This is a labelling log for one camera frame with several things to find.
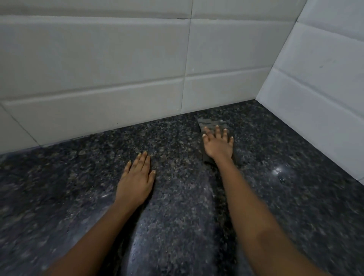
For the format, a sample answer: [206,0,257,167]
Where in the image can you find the person's right hand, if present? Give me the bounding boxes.
[202,125,235,164]

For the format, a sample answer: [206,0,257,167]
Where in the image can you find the person's left hand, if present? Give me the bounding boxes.
[114,151,157,209]

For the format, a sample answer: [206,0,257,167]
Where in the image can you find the dark grey cleaning cloth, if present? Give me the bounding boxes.
[197,118,237,165]

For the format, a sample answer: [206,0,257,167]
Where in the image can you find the person's left forearm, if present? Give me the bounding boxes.
[42,199,143,276]

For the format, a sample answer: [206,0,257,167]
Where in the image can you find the person's right forearm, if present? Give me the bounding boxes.
[213,158,330,276]

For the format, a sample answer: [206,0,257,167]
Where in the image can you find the black speckled granite countertop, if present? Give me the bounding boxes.
[0,99,364,276]

